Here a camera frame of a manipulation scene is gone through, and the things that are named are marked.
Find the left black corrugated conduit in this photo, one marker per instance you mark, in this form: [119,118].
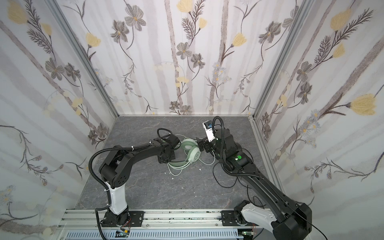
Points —
[95,162]

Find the black mounting plate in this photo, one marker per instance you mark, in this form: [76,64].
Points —
[136,219]
[228,218]

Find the white slotted cable duct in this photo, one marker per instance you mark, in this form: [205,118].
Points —
[178,234]

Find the green white headphones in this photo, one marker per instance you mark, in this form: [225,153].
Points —
[190,148]

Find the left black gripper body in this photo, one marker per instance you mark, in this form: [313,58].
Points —
[167,153]

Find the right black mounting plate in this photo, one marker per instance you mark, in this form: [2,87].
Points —
[228,218]

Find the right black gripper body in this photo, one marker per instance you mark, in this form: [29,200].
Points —
[205,145]

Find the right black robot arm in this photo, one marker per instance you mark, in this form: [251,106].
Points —
[283,217]

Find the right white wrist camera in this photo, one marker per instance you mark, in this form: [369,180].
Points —
[209,127]

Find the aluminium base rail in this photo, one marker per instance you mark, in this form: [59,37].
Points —
[161,219]

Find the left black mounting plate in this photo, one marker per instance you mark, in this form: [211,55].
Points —
[136,219]

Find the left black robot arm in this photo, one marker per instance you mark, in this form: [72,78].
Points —
[116,170]

